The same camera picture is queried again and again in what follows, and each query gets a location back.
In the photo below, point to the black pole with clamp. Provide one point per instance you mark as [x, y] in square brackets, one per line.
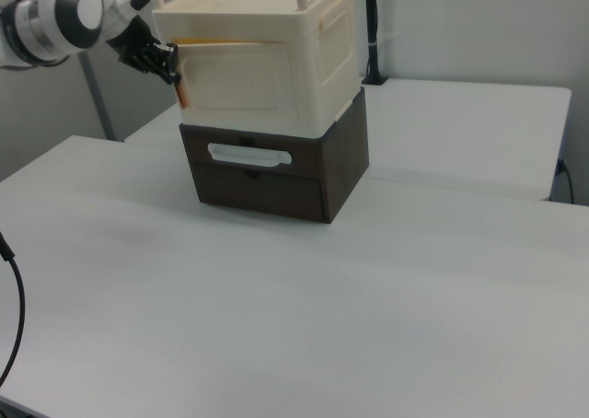
[372, 26]

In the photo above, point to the cream plastic cabinet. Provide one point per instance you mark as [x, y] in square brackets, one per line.
[257, 22]

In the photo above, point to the dark brown drawer unit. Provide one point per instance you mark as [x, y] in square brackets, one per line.
[257, 192]

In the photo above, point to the cream cabinet front door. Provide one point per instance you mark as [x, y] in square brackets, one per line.
[230, 82]

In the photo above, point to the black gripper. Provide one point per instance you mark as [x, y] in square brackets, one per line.
[135, 42]

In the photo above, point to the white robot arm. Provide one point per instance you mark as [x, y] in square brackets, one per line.
[69, 15]

